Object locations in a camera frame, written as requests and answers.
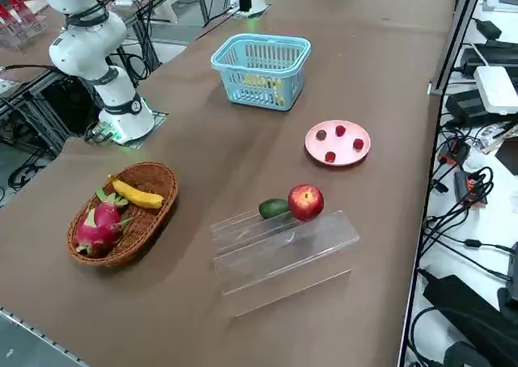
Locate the green avocado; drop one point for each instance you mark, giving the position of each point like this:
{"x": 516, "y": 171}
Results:
{"x": 273, "y": 208}

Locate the pink plate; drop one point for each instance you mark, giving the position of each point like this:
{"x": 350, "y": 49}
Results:
{"x": 342, "y": 146}

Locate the brown wicker basket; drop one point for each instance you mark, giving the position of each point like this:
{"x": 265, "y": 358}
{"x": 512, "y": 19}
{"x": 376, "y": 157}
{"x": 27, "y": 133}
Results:
{"x": 155, "y": 180}

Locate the blue plastic basket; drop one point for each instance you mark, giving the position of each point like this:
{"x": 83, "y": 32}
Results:
{"x": 259, "y": 70}

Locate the red apple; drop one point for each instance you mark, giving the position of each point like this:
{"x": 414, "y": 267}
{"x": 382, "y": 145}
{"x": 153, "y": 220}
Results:
{"x": 305, "y": 203}

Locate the black ribbed power adapter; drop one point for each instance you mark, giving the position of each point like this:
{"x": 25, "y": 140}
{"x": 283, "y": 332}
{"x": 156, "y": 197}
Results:
{"x": 465, "y": 103}

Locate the yellow banana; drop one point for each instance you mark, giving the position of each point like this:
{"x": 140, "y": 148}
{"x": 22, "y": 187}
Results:
{"x": 137, "y": 197}

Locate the grey aluminium rail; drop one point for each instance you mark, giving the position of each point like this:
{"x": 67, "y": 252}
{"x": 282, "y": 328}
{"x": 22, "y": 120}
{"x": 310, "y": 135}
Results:
{"x": 40, "y": 338}

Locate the aluminium camera post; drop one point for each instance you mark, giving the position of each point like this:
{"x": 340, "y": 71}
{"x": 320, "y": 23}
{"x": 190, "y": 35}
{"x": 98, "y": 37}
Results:
{"x": 460, "y": 31}

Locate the small black power adapter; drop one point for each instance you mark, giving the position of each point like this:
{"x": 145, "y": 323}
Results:
{"x": 489, "y": 28}

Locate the red and black device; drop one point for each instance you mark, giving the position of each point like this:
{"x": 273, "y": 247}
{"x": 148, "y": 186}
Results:
{"x": 471, "y": 189}
{"x": 455, "y": 152}

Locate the clear rack with red bottles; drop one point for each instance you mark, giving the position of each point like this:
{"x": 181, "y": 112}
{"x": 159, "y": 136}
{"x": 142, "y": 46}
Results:
{"x": 20, "y": 31}

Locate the white post bracket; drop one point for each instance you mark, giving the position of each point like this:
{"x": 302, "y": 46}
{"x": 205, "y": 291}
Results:
{"x": 435, "y": 88}

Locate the pink dragon fruit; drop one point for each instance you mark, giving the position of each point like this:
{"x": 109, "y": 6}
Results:
{"x": 99, "y": 225}

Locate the clear acrylic step stand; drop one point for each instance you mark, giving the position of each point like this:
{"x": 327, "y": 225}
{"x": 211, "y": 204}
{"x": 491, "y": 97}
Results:
{"x": 283, "y": 270}

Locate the white router box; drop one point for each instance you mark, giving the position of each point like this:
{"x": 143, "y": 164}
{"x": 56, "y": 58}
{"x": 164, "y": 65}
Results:
{"x": 495, "y": 89}

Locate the large black power adapter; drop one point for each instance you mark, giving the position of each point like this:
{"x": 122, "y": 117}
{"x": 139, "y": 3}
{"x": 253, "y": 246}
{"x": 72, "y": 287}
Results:
{"x": 457, "y": 298}

